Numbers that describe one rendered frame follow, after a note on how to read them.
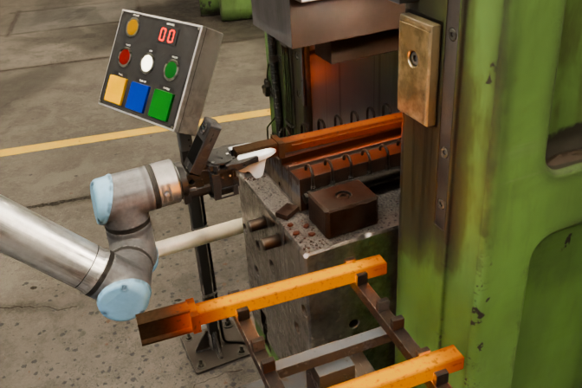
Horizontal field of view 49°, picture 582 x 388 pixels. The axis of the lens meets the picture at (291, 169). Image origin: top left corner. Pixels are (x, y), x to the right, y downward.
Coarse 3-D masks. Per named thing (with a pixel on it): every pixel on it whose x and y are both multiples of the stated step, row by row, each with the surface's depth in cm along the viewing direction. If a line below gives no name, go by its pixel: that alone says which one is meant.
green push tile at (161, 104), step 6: (156, 90) 168; (162, 90) 168; (156, 96) 168; (162, 96) 167; (168, 96) 165; (174, 96) 165; (156, 102) 168; (162, 102) 167; (168, 102) 165; (150, 108) 169; (156, 108) 168; (162, 108) 166; (168, 108) 165; (150, 114) 169; (156, 114) 168; (162, 114) 166; (168, 114) 165; (162, 120) 166
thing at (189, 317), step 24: (360, 264) 109; (384, 264) 109; (264, 288) 105; (288, 288) 105; (312, 288) 106; (144, 312) 100; (168, 312) 100; (192, 312) 100; (216, 312) 101; (144, 336) 100; (168, 336) 101
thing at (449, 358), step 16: (432, 352) 90; (448, 352) 90; (384, 368) 88; (400, 368) 88; (416, 368) 88; (432, 368) 88; (448, 368) 89; (352, 384) 86; (368, 384) 86; (384, 384) 86; (400, 384) 87; (416, 384) 88
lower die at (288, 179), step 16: (336, 144) 144; (368, 144) 143; (384, 144) 143; (400, 144) 144; (272, 160) 145; (320, 160) 138; (336, 160) 138; (352, 160) 138; (384, 160) 139; (272, 176) 148; (288, 176) 137; (304, 176) 133; (320, 176) 134; (336, 176) 135; (288, 192) 140; (304, 192) 134; (304, 208) 135
